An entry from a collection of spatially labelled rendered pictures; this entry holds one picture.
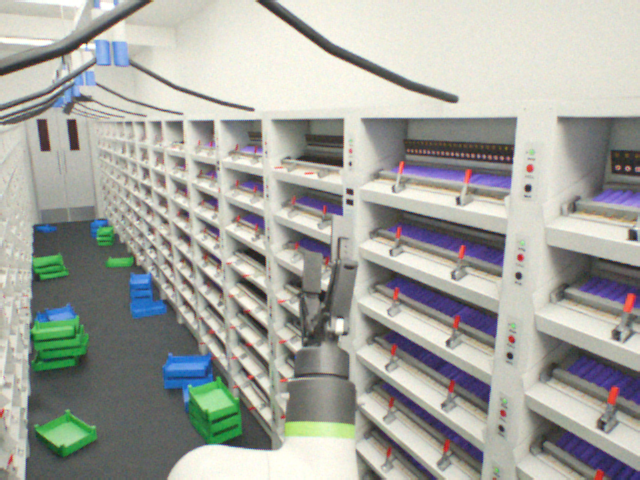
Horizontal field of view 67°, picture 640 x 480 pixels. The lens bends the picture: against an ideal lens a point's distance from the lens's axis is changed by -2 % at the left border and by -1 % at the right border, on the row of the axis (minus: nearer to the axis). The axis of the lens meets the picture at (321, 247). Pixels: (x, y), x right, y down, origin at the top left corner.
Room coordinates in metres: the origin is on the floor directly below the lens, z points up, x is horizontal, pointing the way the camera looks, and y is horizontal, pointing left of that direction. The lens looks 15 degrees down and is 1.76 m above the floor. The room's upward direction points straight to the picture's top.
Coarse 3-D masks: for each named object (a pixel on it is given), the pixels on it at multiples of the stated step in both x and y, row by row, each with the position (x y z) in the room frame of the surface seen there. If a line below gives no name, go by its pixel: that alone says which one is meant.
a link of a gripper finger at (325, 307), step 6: (336, 258) 0.62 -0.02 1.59; (336, 264) 0.61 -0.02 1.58; (336, 270) 0.61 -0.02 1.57; (348, 270) 0.61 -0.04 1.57; (330, 276) 0.62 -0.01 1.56; (330, 282) 0.61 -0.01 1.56; (330, 288) 0.61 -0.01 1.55; (330, 294) 0.61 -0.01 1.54; (324, 300) 0.62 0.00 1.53; (330, 300) 0.61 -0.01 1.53; (324, 306) 0.61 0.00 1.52; (318, 312) 0.62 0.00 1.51; (324, 312) 0.61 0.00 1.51; (318, 318) 0.61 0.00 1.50; (312, 324) 0.62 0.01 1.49; (318, 324) 0.61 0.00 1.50; (312, 330) 0.61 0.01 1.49; (318, 330) 0.61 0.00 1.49
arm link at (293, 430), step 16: (288, 432) 0.53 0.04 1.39; (304, 432) 0.51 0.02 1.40; (320, 432) 0.51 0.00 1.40; (336, 432) 0.51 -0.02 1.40; (352, 432) 0.53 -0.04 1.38; (288, 448) 0.51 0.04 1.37; (304, 448) 0.50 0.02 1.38; (320, 448) 0.50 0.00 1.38; (336, 448) 0.50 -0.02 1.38; (352, 448) 0.52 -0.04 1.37; (272, 464) 0.48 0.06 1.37; (288, 464) 0.48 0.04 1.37; (304, 464) 0.49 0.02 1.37; (320, 464) 0.48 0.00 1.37; (336, 464) 0.49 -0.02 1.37; (352, 464) 0.50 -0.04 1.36
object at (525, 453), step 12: (540, 432) 1.04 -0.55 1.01; (552, 432) 1.06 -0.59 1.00; (564, 432) 1.05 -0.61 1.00; (528, 444) 1.02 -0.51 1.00; (540, 444) 1.01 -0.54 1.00; (516, 456) 1.00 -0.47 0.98; (528, 456) 1.02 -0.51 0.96; (552, 456) 1.00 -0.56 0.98; (516, 468) 1.00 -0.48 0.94; (528, 468) 0.98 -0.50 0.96; (540, 468) 0.98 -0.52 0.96; (564, 468) 0.96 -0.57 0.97
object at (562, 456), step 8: (544, 448) 1.01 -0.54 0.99; (552, 448) 1.00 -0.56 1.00; (544, 456) 0.99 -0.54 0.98; (560, 456) 0.97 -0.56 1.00; (568, 456) 0.97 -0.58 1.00; (568, 464) 0.96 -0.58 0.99; (576, 464) 0.94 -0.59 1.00; (584, 464) 0.94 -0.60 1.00; (568, 472) 0.94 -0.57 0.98; (584, 472) 0.92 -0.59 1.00; (592, 472) 0.91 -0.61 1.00
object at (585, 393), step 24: (552, 360) 1.05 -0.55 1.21; (576, 360) 1.05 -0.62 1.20; (600, 360) 1.01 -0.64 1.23; (528, 384) 1.01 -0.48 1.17; (552, 384) 1.00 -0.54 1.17; (576, 384) 0.96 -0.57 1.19; (600, 384) 0.95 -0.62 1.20; (624, 384) 0.93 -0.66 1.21; (552, 408) 0.94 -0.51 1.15; (576, 408) 0.92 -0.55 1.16; (600, 408) 0.90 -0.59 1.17; (624, 408) 0.87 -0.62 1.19; (576, 432) 0.90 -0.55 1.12; (600, 432) 0.85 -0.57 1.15; (624, 432) 0.83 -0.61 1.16; (624, 456) 0.81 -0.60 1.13
